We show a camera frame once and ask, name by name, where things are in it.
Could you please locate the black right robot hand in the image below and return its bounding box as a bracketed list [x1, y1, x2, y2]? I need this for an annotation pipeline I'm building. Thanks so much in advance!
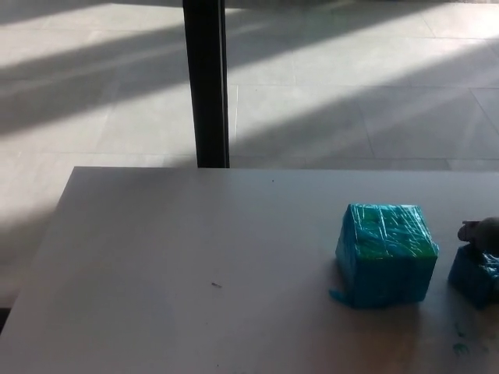
[457, 217, 499, 253]

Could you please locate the small blue taped cube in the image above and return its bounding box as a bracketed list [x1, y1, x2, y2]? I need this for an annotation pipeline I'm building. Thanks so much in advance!
[447, 245, 499, 310]

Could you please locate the big blue taped cube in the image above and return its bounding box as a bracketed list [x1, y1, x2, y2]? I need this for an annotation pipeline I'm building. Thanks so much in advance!
[327, 201, 441, 311]

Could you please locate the black vertical pillar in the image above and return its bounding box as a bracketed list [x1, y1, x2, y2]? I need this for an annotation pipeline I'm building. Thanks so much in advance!
[182, 0, 231, 169]

